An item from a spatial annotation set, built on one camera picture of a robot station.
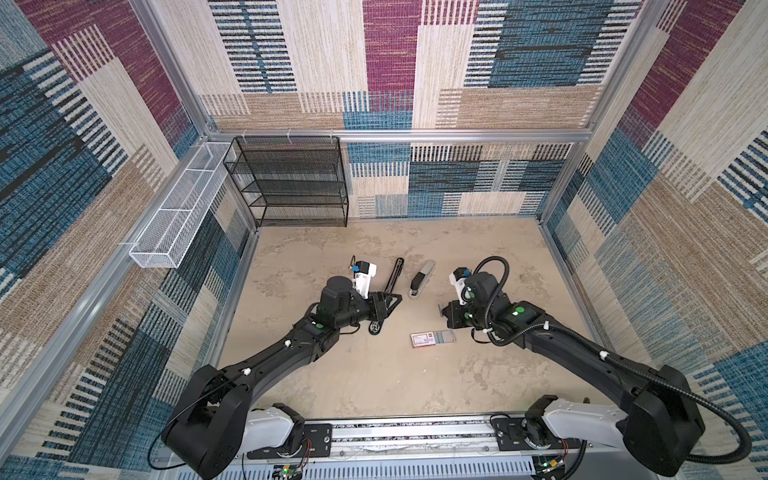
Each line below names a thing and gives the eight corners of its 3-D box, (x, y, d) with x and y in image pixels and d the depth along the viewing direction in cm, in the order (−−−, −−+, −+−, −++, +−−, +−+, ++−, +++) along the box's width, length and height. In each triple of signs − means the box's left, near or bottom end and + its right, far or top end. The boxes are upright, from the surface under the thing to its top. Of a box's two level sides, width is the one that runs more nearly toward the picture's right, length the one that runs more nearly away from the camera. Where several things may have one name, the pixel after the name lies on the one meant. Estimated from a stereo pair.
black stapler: (406, 295, 101) (407, 287, 97) (427, 264, 109) (428, 255, 105) (416, 301, 100) (417, 292, 96) (436, 269, 108) (438, 260, 104)
